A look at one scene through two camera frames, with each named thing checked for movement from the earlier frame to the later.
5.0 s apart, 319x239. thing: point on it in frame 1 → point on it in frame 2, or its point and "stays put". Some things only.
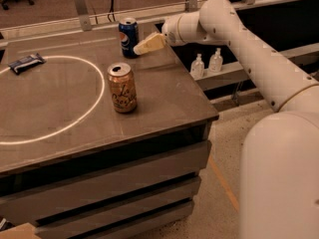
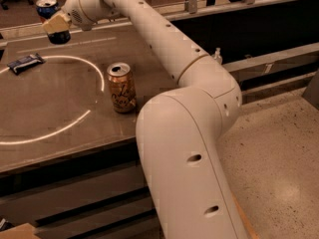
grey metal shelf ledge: (236, 72) stays put
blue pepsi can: (129, 35) → (46, 8)
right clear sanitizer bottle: (216, 62) stays put
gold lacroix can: (123, 89) stays put
